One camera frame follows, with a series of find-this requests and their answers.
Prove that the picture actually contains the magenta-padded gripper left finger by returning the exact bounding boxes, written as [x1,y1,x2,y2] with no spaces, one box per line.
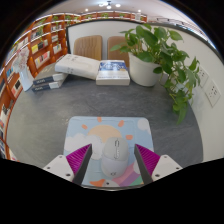
[43,143,93,186]

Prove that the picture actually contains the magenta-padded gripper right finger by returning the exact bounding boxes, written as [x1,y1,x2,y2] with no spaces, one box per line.
[133,143,184,186]

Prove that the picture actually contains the white computer mouse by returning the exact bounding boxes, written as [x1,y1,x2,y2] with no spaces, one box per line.
[100,136,131,178]

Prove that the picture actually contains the sun and cloud mouse pad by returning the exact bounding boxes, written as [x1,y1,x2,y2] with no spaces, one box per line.
[63,115,155,188]

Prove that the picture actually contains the thick dark hardcover book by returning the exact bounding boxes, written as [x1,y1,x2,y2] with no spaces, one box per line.
[32,63,69,86]
[31,79,64,93]

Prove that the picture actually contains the white pitcher vase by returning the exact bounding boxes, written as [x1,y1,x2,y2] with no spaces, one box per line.
[18,68,35,93]

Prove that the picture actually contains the green plant in white pot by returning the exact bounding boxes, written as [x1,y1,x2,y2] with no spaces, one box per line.
[109,23,203,126]

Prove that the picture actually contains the thick white book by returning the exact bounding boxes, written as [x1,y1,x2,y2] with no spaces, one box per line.
[54,53,101,81]

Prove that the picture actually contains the blue and white book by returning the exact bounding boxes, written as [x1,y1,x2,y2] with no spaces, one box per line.
[95,59,131,87]

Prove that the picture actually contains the pink white flower bouquet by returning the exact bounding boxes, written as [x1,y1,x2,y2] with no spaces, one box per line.
[12,46,32,73]

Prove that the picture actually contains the orange shelf unit with books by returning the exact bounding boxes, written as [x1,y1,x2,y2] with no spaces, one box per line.
[0,10,148,161]

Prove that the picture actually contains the tan upholstered chair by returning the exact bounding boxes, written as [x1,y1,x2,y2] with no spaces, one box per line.
[72,34,103,62]
[106,35,132,68]

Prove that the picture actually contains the ceiling light cluster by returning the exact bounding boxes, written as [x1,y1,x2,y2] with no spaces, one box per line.
[98,1,123,10]

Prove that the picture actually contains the white wall socket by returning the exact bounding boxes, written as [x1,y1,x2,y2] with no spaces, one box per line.
[196,65,210,89]
[204,79,222,108]

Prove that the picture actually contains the window with dark frame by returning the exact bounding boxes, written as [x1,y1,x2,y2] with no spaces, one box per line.
[156,16,213,43]

